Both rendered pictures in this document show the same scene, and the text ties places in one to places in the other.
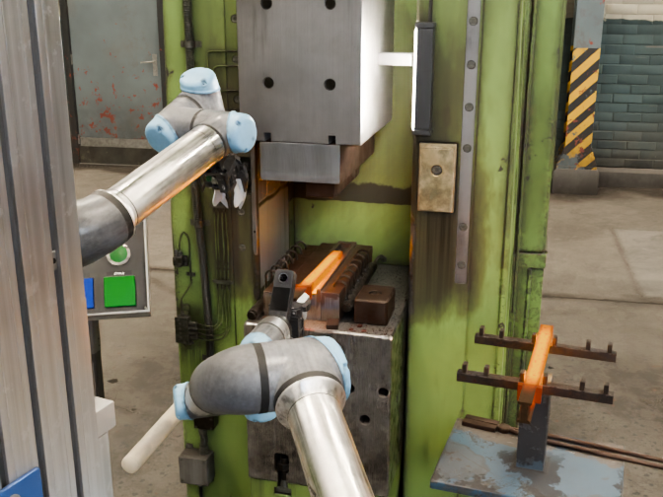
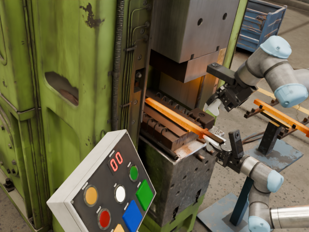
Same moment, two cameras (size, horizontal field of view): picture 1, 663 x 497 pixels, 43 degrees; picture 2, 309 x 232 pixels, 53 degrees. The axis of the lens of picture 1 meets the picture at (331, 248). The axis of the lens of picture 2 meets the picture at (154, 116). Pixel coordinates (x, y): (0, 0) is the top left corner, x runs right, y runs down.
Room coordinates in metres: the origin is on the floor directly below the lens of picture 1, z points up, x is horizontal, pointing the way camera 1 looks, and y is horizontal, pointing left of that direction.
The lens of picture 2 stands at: (1.59, 1.17, 1.83)
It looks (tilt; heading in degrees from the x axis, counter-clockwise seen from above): 34 degrees down; 297
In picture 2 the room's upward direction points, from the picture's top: 8 degrees clockwise
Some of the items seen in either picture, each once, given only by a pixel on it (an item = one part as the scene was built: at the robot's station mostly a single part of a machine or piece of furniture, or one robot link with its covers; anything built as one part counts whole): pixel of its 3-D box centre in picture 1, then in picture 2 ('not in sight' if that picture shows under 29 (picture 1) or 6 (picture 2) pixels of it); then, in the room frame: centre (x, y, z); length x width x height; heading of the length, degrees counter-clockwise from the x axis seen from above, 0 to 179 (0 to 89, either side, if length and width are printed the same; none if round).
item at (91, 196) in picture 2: not in sight; (90, 195); (1.97, 0.73, 1.16); 0.05 x 0.03 x 0.04; 76
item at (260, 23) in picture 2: not in sight; (237, 21); (2.97, -3.99, 0.36); 1.20 x 0.80 x 0.72; 174
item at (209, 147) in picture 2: not in sight; (209, 145); (1.86, 0.10, 0.99); 0.09 x 0.03 x 0.06; 169
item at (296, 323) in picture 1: (282, 324); (232, 156); (1.75, 0.11, 0.99); 0.12 x 0.08 x 0.09; 166
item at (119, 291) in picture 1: (119, 291); (143, 194); (1.92, 0.52, 1.01); 0.07 x 0.05 x 0.07; 101
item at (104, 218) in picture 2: not in sight; (104, 218); (1.93, 0.72, 1.09); 0.05 x 0.03 x 0.04; 76
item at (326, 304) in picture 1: (322, 276); (154, 115); (2.18, 0.03, 0.96); 0.42 x 0.20 x 0.09; 166
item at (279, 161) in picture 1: (322, 147); (164, 47); (2.18, 0.03, 1.32); 0.42 x 0.20 x 0.10; 166
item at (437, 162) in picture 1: (436, 177); (219, 50); (2.03, -0.26, 1.27); 0.09 x 0.02 x 0.17; 76
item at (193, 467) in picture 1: (196, 465); not in sight; (2.18, 0.40, 0.36); 0.09 x 0.07 x 0.12; 76
